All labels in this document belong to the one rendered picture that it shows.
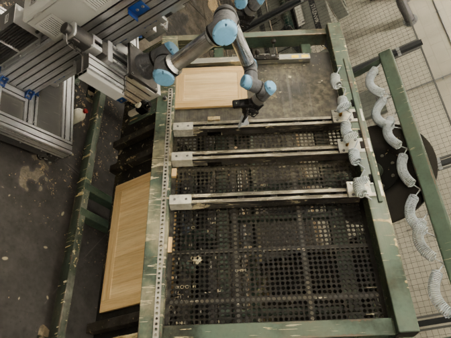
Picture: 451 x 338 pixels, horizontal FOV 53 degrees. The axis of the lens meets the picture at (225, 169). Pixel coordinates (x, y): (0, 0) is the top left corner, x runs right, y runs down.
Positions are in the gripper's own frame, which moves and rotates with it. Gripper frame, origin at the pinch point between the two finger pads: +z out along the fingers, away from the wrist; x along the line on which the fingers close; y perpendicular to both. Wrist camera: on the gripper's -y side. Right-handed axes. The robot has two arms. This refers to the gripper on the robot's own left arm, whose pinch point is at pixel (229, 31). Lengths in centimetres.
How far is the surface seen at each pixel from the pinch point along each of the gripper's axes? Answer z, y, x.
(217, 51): 33.0, 9.6, 13.6
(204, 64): 30.7, -4.0, -4.8
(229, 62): 21.3, 10.9, -6.0
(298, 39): -2, 60, 14
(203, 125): 24, -13, -63
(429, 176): -32, 115, -106
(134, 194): 83, -38, -89
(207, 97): 28.6, -5.9, -35.9
